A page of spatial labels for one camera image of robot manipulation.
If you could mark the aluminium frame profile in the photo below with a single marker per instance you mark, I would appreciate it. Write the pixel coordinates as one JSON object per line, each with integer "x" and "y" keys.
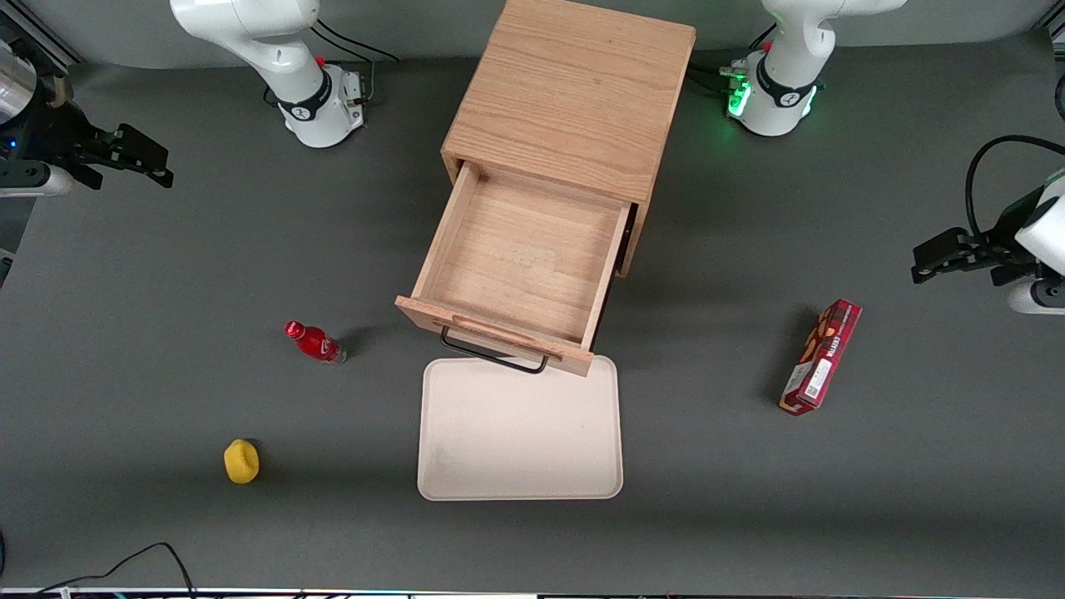
{"x": 42, "y": 37}

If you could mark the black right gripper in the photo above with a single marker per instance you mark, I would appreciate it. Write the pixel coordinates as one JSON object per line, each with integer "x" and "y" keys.
{"x": 52, "y": 136}

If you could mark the small red cola bottle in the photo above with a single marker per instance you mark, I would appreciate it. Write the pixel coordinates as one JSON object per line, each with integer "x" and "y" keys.
{"x": 314, "y": 342}

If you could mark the cream rectangular tray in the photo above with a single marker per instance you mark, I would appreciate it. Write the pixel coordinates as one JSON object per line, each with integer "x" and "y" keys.
{"x": 516, "y": 441}

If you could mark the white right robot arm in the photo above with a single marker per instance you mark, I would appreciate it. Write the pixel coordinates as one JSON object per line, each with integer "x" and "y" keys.
{"x": 250, "y": 25}

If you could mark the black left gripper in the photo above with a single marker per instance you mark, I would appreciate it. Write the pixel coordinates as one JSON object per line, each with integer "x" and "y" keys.
{"x": 1001, "y": 247}

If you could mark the red cookie box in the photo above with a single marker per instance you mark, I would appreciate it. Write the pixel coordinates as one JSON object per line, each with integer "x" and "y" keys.
{"x": 819, "y": 358}

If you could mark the yellow toy fruit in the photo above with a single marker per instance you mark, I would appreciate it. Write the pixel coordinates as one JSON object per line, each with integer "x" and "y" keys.
{"x": 241, "y": 462}

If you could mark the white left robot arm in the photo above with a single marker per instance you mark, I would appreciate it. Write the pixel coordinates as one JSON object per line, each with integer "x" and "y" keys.
{"x": 790, "y": 50}

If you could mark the wooden drawer cabinet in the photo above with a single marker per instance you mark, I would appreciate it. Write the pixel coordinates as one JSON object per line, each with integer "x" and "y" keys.
{"x": 574, "y": 91}

